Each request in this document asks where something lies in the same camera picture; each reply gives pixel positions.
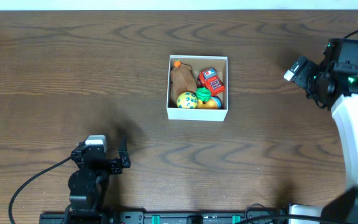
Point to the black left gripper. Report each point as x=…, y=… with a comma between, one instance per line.
x=105, y=162

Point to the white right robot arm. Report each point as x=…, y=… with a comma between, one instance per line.
x=343, y=209

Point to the yellow ball with blue marks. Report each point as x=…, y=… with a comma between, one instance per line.
x=187, y=100

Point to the brown plush toy with carrot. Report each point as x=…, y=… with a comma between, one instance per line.
x=182, y=80

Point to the white cardboard box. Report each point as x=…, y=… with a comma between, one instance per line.
x=199, y=63

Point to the red toy fire truck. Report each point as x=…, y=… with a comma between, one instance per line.
x=209, y=79

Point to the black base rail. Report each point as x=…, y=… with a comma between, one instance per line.
x=166, y=217

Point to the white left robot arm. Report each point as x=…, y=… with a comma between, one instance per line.
x=89, y=184

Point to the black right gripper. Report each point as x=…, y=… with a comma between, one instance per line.
x=317, y=86

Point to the green ridged toy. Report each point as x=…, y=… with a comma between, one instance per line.
x=203, y=94

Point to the yellow rubber duck toy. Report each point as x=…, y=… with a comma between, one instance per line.
x=214, y=103

